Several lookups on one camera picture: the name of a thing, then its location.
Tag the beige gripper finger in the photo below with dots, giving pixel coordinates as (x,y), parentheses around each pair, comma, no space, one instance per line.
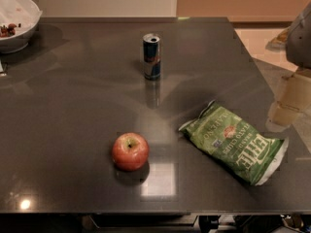
(294,91)
(280,117)

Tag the green jalapeno chip bag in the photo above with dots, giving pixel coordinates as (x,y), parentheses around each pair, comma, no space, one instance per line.
(236,143)

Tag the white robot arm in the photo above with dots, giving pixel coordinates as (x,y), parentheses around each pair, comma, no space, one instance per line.
(298,45)

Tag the blue silver redbull can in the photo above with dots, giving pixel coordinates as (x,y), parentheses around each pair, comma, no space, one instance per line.
(151,51)

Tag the red apple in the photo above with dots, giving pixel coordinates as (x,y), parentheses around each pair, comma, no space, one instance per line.
(130,151)

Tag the white bowl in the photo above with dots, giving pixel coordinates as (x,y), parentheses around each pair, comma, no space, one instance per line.
(24,33)

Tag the white napkin in bowl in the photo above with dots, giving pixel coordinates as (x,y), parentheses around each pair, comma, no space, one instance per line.
(11,11)

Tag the red fruit in bowl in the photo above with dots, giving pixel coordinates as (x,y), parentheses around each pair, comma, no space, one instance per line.
(8,30)

